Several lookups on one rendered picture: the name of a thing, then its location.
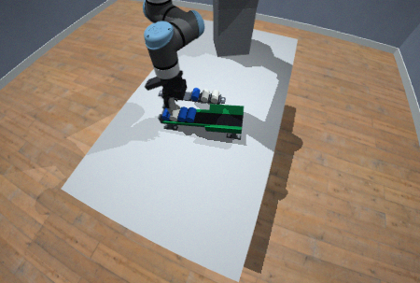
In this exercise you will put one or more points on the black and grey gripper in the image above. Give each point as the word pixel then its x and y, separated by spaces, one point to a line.
pixel 171 90

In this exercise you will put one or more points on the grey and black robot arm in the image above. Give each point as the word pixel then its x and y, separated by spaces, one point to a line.
pixel 163 41

